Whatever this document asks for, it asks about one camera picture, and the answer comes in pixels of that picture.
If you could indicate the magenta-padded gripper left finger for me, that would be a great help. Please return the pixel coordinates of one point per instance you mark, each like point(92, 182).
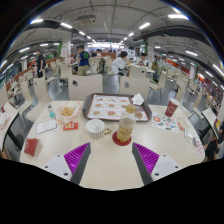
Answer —
point(76, 158)

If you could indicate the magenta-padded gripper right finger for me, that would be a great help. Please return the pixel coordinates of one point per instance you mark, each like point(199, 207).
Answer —
point(147, 158)

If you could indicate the clear bottle with amber drink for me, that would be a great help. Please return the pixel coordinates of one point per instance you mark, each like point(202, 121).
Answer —
point(126, 128)

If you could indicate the flat round red coaster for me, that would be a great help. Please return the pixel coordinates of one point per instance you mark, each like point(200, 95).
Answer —
point(121, 143)

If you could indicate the white striped mug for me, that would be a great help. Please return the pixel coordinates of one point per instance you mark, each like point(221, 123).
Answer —
point(95, 128)

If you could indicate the colourful printed leaflet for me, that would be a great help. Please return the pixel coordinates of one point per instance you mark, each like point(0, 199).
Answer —
point(165, 122)

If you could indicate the red pouch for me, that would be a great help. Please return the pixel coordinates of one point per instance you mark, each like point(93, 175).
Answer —
point(31, 146)

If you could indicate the clear bag of fried food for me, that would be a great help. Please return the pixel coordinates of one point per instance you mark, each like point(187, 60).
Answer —
point(67, 111)

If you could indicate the white and red flyer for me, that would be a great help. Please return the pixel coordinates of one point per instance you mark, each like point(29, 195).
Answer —
point(199, 149)

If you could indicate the crumpled white napkin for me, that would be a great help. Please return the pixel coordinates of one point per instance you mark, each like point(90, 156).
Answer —
point(137, 99)

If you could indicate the dark tray with menu paper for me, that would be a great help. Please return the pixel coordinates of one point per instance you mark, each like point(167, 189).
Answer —
point(106, 106)

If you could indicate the person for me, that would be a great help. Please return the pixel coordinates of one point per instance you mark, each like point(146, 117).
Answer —
point(83, 60)
point(143, 61)
point(40, 63)
point(117, 65)
point(211, 150)

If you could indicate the beige chair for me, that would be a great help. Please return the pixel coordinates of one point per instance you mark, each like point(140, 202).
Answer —
point(85, 87)
point(133, 87)

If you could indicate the white side table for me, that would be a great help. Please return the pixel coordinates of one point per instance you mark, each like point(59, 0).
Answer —
point(5, 120)
point(210, 116)

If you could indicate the group of beige chairs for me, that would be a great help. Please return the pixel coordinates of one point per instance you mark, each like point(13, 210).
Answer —
point(41, 88)

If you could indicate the ceiling air conditioner unit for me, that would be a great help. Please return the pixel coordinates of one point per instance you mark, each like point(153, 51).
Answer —
point(86, 19)

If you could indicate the ceiling lights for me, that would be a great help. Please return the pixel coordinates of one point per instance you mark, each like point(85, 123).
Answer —
point(177, 16)

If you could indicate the white card with red frame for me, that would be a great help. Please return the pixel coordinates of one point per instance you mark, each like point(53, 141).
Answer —
point(46, 126)

